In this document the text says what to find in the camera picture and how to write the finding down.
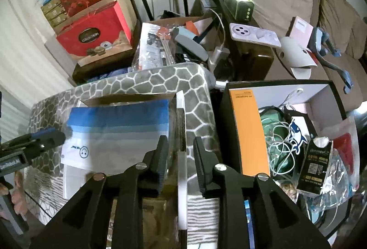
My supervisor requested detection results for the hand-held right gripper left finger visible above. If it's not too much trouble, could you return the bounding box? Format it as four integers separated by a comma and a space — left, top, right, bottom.
29, 135, 170, 249

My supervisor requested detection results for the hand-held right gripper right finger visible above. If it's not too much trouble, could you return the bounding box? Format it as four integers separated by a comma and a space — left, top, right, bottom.
193, 137, 331, 249

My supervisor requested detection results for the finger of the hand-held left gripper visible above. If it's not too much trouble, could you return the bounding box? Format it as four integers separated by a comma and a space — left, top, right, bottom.
37, 132, 66, 156
27, 128, 62, 142

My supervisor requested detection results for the white brown cardboard box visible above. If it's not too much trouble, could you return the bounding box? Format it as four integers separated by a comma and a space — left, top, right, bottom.
79, 90, 189, 249

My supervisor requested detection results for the large black box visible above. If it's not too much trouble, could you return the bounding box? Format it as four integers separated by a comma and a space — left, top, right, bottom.
219, 80, 356, 241

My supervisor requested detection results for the gold snack packet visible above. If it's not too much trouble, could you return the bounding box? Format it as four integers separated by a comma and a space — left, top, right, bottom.
111, 198, 176, 249

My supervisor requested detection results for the blue gradient white bag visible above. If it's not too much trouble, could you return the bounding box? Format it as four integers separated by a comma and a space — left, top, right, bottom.
60, 99, 170, 201

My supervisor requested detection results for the person's left hand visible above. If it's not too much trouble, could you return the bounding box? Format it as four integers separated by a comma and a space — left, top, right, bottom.
0, 171, 28, 223

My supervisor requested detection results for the orange and white box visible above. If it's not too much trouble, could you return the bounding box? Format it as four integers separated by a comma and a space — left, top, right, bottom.
229, 89, 272, 178

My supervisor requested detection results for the blue and white packet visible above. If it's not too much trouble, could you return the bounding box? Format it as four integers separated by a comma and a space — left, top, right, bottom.
243, 199, 256, 249

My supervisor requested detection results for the dark green bag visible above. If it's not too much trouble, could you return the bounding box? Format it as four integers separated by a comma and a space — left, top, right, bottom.
259, 106, 296, 178

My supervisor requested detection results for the clear nut snack bag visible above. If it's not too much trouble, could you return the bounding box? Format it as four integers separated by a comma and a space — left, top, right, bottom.
279, 179, 299, 201

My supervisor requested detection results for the grey white patterned blanket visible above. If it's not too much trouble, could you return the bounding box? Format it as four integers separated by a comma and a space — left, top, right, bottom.
27, 62, 228, 249

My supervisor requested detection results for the dolphin print card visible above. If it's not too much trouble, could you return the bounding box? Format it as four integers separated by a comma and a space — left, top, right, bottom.
287, 118, 309, 154

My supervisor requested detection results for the black tea packet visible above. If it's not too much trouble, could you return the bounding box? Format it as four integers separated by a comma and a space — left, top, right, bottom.
296, 137, 334, 196

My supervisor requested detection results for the red and brown gift box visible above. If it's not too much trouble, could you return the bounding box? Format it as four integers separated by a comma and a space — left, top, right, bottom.
55, 0, 134, 62

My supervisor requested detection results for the dark wooden nightstand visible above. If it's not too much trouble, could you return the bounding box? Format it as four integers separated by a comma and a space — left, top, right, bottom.
191, 0, 276, 84

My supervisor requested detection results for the stack of yellowish boxes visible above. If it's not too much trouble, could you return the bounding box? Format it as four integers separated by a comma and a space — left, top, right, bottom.
39, 0, 70, 31

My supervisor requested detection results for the clear printed plastic bag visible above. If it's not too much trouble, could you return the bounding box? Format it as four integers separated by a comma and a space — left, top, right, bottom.
131, 22, 176, 72

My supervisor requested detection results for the grey blue case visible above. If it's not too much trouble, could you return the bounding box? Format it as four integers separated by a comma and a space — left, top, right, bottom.
171, 26, 209, 62

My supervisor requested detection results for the phone with pale case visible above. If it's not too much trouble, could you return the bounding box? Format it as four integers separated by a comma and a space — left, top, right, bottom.
229, 22, 282, 49

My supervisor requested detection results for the red clear packet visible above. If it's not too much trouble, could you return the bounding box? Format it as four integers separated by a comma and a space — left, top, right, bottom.
329, 116, 358, 161

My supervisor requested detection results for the small brown cardboard box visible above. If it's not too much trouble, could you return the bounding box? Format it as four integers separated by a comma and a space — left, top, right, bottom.
146, 15, 214, 38

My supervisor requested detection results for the white plastic cover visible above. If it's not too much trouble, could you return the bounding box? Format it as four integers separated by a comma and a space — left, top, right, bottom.
279, 36, 318, 81

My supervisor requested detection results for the green lit lamp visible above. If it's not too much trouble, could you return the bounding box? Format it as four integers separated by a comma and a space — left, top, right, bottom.
223, 0, 255, 22

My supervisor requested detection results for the pink box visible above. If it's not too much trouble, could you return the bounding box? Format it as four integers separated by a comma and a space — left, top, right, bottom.
289, 15, 315, 41

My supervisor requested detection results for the blue phone holder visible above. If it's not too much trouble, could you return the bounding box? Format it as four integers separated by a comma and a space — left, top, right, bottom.
309, 26, 354, 95

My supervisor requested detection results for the thin black cable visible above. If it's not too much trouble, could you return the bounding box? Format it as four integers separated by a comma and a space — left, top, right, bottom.
24, 191, 56, 221

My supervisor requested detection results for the white cable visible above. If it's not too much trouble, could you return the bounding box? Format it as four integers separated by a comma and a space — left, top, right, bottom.
264, 88, 305, 178

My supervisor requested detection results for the white charger with cable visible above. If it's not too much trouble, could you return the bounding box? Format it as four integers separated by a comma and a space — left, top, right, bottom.
207, 7, 230, 66

